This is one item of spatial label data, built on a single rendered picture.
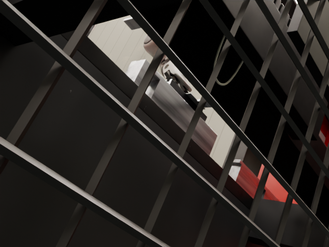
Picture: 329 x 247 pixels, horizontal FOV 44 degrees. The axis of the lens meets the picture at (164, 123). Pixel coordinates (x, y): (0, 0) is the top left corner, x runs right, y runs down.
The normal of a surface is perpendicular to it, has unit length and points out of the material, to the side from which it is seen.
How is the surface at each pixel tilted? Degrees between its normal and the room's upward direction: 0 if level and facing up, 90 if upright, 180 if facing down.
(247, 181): 90
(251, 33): 90
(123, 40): 90
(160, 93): 90
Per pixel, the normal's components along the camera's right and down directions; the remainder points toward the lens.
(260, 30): 0.71, 0.00
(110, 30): -0.39, -0.53
